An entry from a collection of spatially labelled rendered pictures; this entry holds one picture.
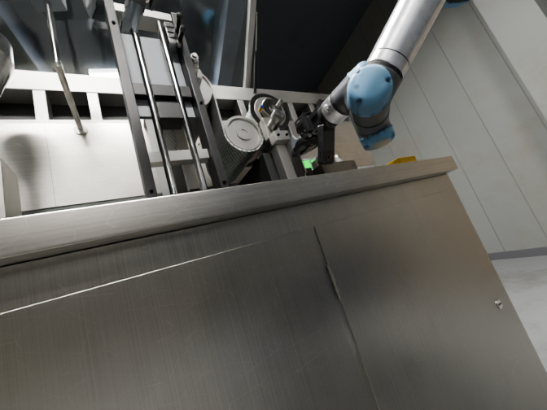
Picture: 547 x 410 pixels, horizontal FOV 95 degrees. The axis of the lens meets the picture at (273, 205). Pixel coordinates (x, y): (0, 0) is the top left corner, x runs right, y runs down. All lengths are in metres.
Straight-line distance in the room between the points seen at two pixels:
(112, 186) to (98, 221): 0.69
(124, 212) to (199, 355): 0.19
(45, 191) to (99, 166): 0.17
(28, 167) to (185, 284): 0.82
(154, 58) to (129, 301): 0.57
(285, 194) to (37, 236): 0.30
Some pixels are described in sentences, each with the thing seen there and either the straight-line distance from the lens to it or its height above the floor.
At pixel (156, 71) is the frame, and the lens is 0.72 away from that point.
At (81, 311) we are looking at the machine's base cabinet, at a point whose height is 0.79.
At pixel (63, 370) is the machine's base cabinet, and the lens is 0.35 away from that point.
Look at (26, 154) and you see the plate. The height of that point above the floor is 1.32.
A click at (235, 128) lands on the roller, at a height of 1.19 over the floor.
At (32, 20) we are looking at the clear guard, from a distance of 1.32.
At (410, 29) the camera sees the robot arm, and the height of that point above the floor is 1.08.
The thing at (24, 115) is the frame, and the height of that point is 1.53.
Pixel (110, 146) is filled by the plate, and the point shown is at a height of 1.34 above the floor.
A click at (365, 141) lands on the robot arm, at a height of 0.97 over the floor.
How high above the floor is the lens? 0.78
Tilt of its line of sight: 12 degrees up
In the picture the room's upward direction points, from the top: 18 degrees counter-clockwise
